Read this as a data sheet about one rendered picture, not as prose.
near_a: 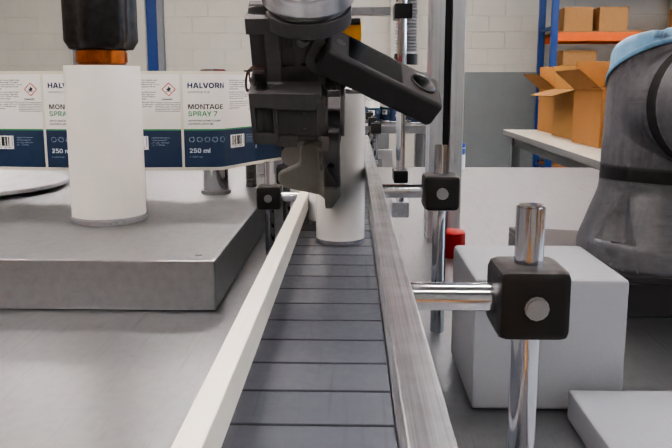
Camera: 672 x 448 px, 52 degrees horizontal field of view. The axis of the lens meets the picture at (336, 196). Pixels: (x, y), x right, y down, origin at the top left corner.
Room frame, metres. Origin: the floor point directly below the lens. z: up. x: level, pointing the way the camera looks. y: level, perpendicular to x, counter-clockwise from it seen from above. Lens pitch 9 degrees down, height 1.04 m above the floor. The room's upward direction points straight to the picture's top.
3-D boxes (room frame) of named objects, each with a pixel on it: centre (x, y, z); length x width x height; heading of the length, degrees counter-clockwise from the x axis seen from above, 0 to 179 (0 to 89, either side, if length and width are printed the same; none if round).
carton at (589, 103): (3.09, -1.24, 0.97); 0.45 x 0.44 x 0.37; 90
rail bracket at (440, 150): (0.58, -0.07, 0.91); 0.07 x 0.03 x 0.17; 89
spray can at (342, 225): (0.72, 0.00, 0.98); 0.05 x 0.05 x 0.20
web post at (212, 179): (1.06, 0.18, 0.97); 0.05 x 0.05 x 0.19
